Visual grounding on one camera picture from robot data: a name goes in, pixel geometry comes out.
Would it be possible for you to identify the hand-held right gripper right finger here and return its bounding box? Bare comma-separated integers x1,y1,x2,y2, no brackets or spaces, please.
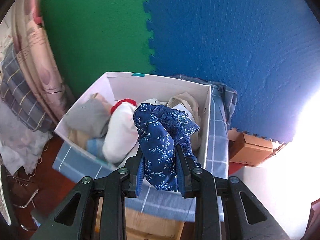
175,145,290,240

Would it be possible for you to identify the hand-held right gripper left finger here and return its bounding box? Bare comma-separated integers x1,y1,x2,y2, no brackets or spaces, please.
30,152,145,240

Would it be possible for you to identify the dark blue patterned sock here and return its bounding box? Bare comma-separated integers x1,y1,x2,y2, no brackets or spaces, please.
134,102,202,192

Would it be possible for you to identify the light blue banded underwear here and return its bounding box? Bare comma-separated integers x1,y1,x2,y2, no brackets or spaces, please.
86,139,108,158

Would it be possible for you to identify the beige honeycomb patterned underwear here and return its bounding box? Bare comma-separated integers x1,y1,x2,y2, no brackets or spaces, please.
166,92,200,150

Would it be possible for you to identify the pale blue white sock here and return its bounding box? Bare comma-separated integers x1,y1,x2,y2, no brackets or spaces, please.
143,98,167,106

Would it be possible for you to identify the red sock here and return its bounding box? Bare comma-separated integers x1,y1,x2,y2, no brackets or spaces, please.
111,99,137,113

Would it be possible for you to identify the grey sock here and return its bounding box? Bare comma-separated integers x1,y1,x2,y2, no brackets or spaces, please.
61,97,110,138

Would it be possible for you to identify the white shoe box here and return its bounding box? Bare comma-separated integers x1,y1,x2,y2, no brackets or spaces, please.
54,72,210,170

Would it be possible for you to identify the wooden nightstand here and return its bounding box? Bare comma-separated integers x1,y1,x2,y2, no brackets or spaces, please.
96,197,185,240

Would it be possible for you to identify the blue denim cover cloth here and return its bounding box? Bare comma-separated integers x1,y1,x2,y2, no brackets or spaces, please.
52,74,238,223

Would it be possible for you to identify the brown cardboard box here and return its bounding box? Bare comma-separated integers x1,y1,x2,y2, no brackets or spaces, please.
229,132,274,167

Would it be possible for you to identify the white floral sheet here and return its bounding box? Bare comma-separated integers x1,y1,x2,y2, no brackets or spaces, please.
0,102,53,175

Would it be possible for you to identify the grey plaid cloth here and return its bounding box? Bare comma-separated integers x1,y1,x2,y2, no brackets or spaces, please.
0,44,54,133

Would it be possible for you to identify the blue foam mat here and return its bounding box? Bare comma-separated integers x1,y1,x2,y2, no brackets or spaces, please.
144,0,320,144

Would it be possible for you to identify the green foam mat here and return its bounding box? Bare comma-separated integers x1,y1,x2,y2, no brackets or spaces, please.
40,0,157,100

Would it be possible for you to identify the beige patterned curtain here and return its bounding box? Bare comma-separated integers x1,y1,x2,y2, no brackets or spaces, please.
10,0,67,120

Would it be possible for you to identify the metal wire rack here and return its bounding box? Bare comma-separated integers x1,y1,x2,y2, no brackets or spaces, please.
10,174,40,230

